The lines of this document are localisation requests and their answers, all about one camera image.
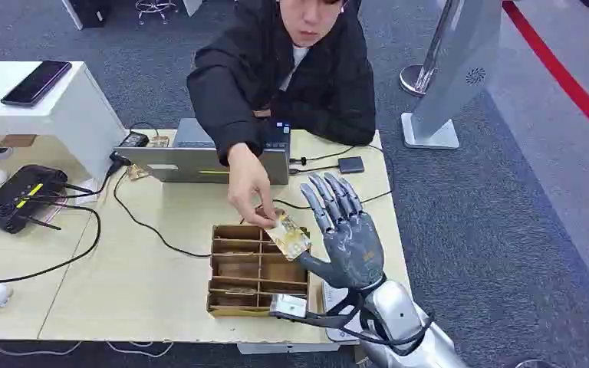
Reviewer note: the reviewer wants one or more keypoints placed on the white round device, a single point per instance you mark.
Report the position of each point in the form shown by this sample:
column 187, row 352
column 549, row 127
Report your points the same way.
column 1, row 153

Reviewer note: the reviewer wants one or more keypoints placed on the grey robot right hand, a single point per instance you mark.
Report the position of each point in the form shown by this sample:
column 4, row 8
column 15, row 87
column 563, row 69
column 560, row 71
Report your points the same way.
column 353, row 249

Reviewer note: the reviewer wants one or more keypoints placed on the small card pile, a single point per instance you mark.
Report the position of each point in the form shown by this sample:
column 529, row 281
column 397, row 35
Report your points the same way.
column 137, row 173
column 159, row 141

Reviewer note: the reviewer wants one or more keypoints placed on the chrome chair base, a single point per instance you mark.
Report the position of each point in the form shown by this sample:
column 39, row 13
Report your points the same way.
column 156, row 7

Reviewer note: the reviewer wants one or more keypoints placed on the black smartphone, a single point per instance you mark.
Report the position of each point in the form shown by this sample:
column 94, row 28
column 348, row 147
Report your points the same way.
column 36, row 83

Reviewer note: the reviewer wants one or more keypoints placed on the grey laptop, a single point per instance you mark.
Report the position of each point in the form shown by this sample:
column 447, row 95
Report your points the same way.
column 193, row 165

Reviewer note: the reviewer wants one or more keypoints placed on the wooden card box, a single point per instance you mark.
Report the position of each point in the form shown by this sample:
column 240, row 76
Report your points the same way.
column 243, row 274

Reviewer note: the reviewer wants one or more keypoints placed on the person's right hand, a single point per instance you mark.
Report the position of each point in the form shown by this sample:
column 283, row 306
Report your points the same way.
column 246, row 183

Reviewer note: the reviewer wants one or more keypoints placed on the metal stanchion post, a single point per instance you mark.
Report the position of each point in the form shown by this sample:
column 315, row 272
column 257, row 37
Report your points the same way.
column 416, row 78

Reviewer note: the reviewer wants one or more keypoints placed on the white flat pad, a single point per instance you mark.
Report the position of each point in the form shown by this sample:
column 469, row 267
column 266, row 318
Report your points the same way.
column 331, row 302

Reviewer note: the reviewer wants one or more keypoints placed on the silver kiosk stand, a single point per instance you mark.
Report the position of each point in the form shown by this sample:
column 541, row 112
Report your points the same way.
column 457, row 66

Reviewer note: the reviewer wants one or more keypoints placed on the black power adapter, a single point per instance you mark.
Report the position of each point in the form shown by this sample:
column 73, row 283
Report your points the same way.
column 134, row 139

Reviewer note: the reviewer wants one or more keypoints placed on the white paper slip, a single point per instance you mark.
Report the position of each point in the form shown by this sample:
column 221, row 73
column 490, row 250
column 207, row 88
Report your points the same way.
column 88, row 187

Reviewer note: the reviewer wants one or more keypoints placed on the printed card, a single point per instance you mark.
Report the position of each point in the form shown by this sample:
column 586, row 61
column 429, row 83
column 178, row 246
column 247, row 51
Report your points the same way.
column 289, row 238

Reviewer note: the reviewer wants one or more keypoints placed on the dark grey usb hub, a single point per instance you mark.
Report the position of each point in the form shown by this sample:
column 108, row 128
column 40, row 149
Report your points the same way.
column 351, row 165

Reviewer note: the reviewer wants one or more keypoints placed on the white under-desk bracket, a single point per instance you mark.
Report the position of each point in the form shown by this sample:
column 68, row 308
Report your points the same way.
column 287, row 348

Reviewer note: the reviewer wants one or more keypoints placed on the white desk riser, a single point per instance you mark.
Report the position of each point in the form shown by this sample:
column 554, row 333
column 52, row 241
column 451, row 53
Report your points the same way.
column 71, row 114

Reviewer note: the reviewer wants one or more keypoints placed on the person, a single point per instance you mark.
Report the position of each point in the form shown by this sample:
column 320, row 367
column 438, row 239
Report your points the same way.
column 325, row 91

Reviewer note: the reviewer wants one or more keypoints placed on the black router with antennas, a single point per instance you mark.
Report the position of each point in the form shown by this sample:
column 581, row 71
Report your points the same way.
column 15, row 198

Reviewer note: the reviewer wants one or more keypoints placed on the brown cardboard piece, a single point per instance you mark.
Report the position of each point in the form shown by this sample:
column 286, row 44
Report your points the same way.
column 17, row 140

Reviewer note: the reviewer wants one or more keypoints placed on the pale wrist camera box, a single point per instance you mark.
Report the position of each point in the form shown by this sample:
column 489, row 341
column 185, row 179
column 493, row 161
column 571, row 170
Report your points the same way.
column 288, row 306

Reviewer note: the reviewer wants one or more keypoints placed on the white panel corner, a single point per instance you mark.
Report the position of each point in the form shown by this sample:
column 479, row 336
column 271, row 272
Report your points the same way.
column 192, row 6

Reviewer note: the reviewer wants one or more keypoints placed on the round metal floor base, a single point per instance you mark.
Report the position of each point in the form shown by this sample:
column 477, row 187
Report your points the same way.
column 538, row 364

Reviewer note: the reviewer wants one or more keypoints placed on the black cabinet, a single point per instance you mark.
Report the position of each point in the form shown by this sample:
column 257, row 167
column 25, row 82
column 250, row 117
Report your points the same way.
column 91, row 11

